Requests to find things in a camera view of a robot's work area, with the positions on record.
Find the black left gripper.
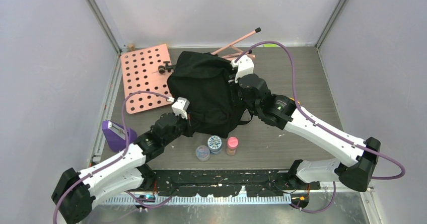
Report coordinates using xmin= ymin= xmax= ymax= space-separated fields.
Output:
xmin=163 ymin=110 xmax=200 ymax=146

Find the black backpack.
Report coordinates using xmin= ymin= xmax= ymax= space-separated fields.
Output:
xmin=167 ymin=51 xmax=251 ymax=138

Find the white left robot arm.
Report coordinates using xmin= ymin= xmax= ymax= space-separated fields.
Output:
xmin=51 ymin=113 xmax=192 ymax=223

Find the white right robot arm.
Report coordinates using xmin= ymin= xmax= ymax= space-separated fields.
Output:
xmin=236 ymin=73 xmax=381 ymax=192

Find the clear jar of beads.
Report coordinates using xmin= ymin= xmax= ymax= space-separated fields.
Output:
xmin=195 ymin=145 xmax=210 ymax=162

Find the pink stand with black feet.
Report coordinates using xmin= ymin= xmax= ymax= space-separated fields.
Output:
xmin=158 ymin=27 xmax=262 ymax=74

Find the blue patterned lid jar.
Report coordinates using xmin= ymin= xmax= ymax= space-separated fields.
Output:
xmin=207 ymin=135 xmax=223 ymax=155

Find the purple card holder box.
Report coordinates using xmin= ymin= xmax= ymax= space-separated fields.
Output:
xmin=101 ymin=120 xmax=126 ymax=153

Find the pink lid jar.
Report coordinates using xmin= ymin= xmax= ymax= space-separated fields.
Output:
xmin=226 ymin=137 xmax=239 ymax=156

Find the pink perforated board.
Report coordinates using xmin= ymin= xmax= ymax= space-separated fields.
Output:
xmin=120 ymin=44 xmax=172 ymax=114

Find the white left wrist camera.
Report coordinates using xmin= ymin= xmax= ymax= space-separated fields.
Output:
xmin=167 ymin=97 xmax=190 ymax=120

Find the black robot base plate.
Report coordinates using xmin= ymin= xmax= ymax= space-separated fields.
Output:
xmin=133 ymin=169 xmax=320 ymax=197

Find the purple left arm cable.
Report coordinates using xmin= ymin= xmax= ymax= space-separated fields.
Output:
xmin=52 ymin=91 xmax=176 ymax=224

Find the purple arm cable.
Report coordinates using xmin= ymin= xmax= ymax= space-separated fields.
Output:
xmin=233 ymin=40 xmax=407 ymax=214
xmin=52 ymin=91 xmax=176 ymax=224

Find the aluminium frame rail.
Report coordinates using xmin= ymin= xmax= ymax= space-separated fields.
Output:
xmin=70 ymin=171 xmax=376 ymax=206

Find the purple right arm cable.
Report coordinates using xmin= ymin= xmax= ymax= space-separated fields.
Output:
xmin=233 ymin=40 xmax=407 ymax=214

